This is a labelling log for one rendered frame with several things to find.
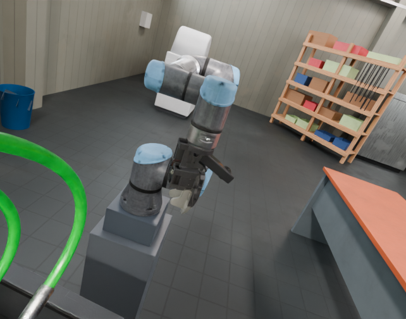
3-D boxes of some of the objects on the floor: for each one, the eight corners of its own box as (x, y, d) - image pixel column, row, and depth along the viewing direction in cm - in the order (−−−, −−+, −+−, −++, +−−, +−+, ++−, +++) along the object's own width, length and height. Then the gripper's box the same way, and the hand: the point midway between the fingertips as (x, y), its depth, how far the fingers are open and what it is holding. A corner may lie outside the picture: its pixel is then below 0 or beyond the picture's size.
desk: (332, 397, 141) (425, 311, 109) (288, 227, 277) (324, 166, 245) (460, 443, 141) (591, 370, 109) (352, 250, 277) (397, 192, 245)
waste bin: (14, 116, 302) (14, 79, 284) (41, 126, 302) (42, 89, 284) (-15, 124, 268) (-18, 83, 250) (15, 135, 268) (15, 94, 250)
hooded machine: (186, 120, 493) (211, 35, 428) (152, 108, 493) (172, 21, 429) (193, 111, 565) (215, 37, 500) (164, 101, 565) (183, 26, 501)
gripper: (178, 131, 63) (158, 199, 72) (182, 147, 55) (159, 221, 64) (210, 138, 66) (187, 203, 74) (219, 155, 58) (191, 225, 67)
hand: (185, 209), depth 70 cm, fingers closed
